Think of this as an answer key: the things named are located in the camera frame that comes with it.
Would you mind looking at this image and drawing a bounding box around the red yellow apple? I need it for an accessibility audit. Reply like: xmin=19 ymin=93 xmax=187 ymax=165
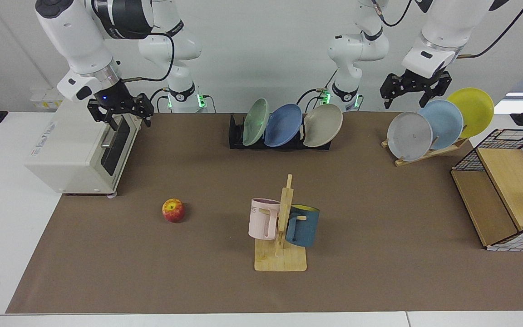
xmin=162 ymin=198 xmax=185 ymax=223

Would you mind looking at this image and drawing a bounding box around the light blue plate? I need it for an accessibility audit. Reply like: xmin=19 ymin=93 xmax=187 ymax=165
xmin=418 ymin=99 xmax=464 ymax=150

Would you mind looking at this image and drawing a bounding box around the grey plate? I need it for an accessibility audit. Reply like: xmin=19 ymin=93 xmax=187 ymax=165
xmin=387 ymin=112 xmax=433 ymax=162

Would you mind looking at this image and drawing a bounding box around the yellow plate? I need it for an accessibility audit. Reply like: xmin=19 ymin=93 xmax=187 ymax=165
xmin=446 ymin=87 xmax=494 ymax=139

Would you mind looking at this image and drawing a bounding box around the wooden plate rack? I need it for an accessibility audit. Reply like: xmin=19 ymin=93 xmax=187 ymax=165
xmin=381 ymin=136 xmax=469 ymax=167

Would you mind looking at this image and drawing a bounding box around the beige plate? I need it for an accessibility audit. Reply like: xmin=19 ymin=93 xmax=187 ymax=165
xmin=302 ymin=104 xmax=343 ymax=148

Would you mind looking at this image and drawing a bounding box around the black dish rack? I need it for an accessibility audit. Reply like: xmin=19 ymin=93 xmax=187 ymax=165
xmin=229 ymin=114 xmax=332 ymax=151

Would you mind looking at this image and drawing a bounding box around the pale green plate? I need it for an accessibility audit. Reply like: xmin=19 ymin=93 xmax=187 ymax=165
xmin=242 ymin=98 xmax=271 ymax=147

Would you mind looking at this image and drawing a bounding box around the pale toaster oven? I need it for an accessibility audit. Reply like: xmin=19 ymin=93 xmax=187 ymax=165
xmin=25 ymin=101 xmax=142 ymax=198

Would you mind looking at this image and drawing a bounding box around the dark blue mug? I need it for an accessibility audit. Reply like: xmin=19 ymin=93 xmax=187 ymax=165
xmin=285 ymin=204 xmax=320 ymax=248

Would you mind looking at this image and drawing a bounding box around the pink mug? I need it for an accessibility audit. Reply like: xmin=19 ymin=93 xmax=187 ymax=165
xmin=248 ymin=198 xmax=281 ymax=240

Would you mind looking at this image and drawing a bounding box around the brown table cloth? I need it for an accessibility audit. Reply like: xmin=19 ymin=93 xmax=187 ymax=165
xmin=5 ymin=112 xmax=523 ymax=314

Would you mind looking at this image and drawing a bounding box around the wooden cup stand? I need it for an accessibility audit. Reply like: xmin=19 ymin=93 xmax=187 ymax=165
xmin=254 ymin=174 xmax=308 ymax=272

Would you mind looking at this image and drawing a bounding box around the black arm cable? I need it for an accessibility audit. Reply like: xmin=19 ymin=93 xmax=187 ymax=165
xmin=457 ymin=0 xmax=523 ymax=59
xmin=121 ymin=32 xmax=175 ymax=83

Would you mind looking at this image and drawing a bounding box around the white wall socket box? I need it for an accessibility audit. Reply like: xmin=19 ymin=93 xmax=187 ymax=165
xmin=30 ymin=88 xmax=64 ymax=110

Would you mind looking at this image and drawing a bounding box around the wire basket with wooden floor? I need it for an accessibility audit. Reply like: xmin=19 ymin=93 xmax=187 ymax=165
xmin=451 ymin=129 xmax=523 ymax=252

